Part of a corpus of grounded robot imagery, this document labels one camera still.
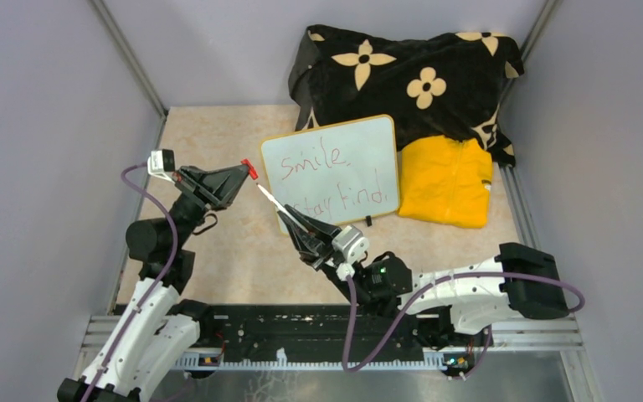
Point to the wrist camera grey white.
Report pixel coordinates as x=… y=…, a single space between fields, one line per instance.
x=161 y=164
x=351 y=243

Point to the aluminium frame rail front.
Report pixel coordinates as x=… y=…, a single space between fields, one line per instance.
x=514 y=336

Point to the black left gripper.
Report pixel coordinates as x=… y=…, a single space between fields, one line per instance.
x=215 y=189

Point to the aluminium corner post left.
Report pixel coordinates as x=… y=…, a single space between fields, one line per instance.
x=128 y=56

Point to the red marker cap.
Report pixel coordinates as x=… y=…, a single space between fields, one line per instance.
x=251 y=169

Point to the whiteboard with yellow rim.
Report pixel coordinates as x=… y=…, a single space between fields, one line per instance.
x=338 y=174

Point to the aluminium side rail right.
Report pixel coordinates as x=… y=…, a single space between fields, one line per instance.
x=527 y=233

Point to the red capped marker pen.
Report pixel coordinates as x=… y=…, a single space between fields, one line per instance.
x=278 y=206

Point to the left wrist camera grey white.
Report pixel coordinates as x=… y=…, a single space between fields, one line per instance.
x=161 y=164

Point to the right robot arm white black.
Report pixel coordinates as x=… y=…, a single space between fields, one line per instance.
x=476 y=295

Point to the black blanket with beige flowers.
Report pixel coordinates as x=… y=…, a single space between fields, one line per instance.
x=450 y=85

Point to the folded yellow garment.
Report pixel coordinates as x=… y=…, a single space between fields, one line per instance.
x=444 y=181

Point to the aluminium corner post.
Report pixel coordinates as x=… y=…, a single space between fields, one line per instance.
x=538 y=28
x=128 y=56

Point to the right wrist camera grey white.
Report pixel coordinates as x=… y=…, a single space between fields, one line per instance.
x=351 y=243

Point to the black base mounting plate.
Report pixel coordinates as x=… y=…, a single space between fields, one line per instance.
x=270 y=325

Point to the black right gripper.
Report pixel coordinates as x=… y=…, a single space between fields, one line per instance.
x=317 y=251

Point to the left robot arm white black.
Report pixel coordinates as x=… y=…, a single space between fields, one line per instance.
x=157 y=325

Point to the aluminium corner post right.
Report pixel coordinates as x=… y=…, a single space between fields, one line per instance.
x=538 y=28

